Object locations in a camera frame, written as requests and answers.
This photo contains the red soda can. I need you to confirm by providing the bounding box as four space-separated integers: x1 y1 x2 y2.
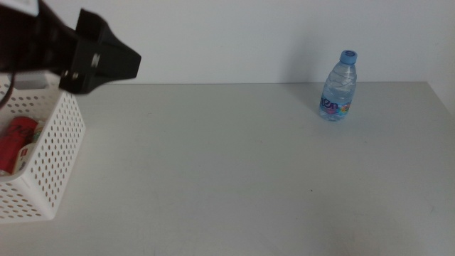
0 116 39 176

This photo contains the yellow tea bottle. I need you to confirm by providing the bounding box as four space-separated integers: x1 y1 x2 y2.
13 119 46 175

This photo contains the clear water bottle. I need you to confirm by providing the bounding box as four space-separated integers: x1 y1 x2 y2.
318 49 358 122

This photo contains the white perforated plastic basket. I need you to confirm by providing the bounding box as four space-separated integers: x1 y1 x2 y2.
0 73 87 224

